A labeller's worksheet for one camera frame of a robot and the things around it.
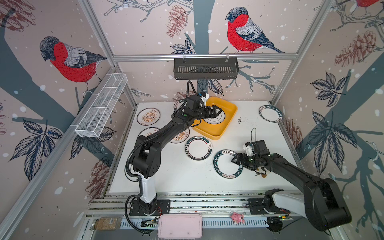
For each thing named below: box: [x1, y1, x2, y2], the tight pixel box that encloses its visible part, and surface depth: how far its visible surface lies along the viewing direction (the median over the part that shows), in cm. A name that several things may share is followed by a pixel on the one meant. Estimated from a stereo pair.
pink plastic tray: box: [157, 214, 203, 239], surface depth 69 cm
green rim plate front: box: [213, 149, 244, 179], surface depth 88 cm
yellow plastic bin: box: [192, 96, 238, 140], surface depth 108 cm
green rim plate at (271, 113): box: [259, 104, 284, 123], surface depth 116 cm
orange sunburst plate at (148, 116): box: [136, 107, 161, 126], surface depth 116 cm
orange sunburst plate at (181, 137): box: [169, 127, 190, 144], surface depth 102 cm
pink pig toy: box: [230, 212, 245, 225], surface depth 70 cm
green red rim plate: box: [184, 136, 213, 161], surface depth 97 cm
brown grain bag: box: [91, 217, 122, 231], surface depth 67 cm
